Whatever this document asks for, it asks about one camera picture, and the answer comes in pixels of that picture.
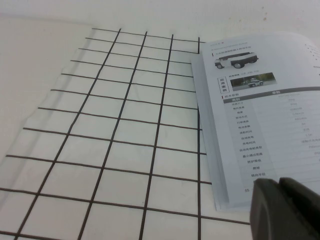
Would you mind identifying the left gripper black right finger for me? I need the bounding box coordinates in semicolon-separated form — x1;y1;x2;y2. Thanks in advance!
278;176;320;224

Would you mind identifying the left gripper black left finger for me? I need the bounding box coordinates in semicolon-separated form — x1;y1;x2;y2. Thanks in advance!
249;177;320;240

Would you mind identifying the white product catalog book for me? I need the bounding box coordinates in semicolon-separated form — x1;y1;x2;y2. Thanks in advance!
191;31;320;213

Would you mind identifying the white black-grid checkered cloth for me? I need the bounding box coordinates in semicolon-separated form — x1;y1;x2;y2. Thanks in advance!
0;26;253;240

